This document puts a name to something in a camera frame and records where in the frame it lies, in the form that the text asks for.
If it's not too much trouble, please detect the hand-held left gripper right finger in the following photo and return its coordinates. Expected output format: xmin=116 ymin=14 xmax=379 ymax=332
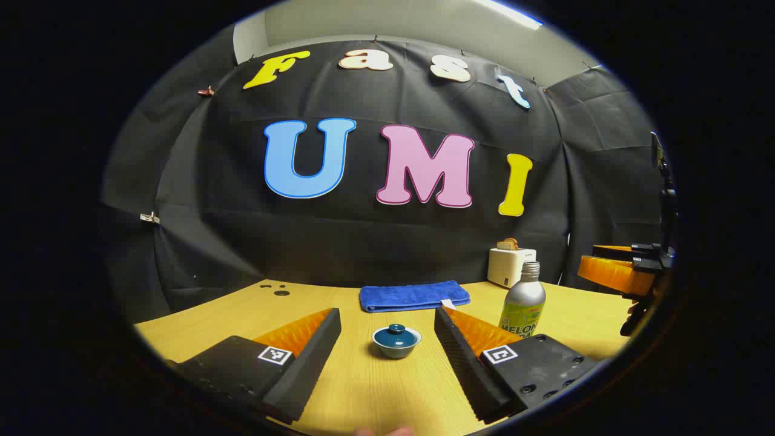
xmin=434 ymin=305 xmax=606 ymax=424

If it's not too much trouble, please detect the black backdrop cloth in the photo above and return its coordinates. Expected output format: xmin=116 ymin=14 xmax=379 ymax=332
xmin=100 ymin=36 xmax=673 ymax=325

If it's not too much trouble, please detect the blue folded towel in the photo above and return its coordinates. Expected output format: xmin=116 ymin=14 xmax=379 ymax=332
xmin=359 ymin=280 xmax=471 ymax=313

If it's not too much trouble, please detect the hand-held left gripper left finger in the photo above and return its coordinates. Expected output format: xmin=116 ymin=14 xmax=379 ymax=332
xmin=167 ymin=308 xmax=341 ymax=424

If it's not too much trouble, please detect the white teacup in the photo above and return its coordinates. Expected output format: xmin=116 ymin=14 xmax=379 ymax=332
xmin=372 ymin=330 xmax=423 ymax=359

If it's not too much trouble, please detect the silver water bottle green label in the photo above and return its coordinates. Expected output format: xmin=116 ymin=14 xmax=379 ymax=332
xmin=498 ymin=261 xmax=547 ymax=343

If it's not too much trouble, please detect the white toaster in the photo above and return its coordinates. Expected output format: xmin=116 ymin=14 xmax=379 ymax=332
xmin=487 ymin=247 xmax=537 ymax=289

